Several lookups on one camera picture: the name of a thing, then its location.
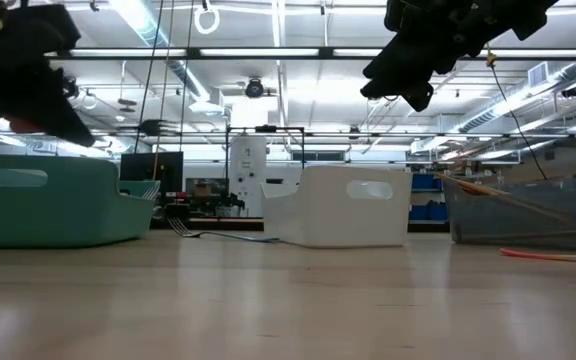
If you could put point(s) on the white ceiling vent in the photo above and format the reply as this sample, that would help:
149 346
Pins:
538 75

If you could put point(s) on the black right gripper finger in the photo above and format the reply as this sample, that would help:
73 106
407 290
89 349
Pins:
420 100
403 75

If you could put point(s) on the white cabinet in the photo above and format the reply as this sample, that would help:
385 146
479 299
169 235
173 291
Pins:
248 175

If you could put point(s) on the black monitor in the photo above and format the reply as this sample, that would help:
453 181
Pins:
143 170

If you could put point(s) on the black ceiling device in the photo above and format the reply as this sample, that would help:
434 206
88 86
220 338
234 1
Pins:
573 91

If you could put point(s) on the white plastic bin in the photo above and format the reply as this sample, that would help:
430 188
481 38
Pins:
328 220

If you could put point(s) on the gold spoon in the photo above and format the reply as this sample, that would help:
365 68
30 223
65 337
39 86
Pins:
483 190

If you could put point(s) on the black aluminium rig frame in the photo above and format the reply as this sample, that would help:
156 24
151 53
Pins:
228 225

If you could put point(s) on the round black ceiling fixture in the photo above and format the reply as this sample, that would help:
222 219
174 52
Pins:
254 89

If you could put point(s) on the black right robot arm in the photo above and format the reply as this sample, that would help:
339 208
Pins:
538 15

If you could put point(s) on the grey translucent plastic bin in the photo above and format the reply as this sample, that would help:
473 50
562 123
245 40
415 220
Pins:
518 230

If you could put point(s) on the teal plastic bin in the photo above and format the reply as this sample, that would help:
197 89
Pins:
68 215

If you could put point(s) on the silver air duct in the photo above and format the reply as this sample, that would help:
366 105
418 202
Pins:
143 20
518 100

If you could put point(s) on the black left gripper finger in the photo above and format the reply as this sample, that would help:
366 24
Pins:
58 120

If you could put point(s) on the black overhead beam with lights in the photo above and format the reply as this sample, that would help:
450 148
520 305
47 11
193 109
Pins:
193 52

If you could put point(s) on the blue storage bin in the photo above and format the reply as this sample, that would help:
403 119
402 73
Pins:
424 182
428 212

